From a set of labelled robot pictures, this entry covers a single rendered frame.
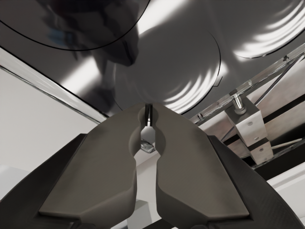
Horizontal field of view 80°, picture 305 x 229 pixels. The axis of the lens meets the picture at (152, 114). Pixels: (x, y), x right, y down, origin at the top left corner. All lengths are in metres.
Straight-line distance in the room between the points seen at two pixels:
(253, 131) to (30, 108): 0.30
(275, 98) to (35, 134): 0.35
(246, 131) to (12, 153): 0.35
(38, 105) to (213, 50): 0.22
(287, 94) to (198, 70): 0.19
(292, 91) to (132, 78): 0.25
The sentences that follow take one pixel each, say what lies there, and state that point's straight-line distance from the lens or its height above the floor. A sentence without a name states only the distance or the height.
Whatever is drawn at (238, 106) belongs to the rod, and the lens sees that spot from 0.25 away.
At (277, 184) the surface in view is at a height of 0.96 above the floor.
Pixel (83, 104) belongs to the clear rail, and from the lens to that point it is 0.17.
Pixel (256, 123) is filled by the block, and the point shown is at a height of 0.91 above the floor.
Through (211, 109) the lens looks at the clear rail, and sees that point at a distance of 0.22.
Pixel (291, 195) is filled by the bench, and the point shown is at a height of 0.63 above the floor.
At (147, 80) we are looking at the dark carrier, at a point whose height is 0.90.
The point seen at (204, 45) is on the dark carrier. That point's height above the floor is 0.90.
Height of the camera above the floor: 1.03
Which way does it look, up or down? 43 degrees down
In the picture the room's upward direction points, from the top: 158 degrees clockwise
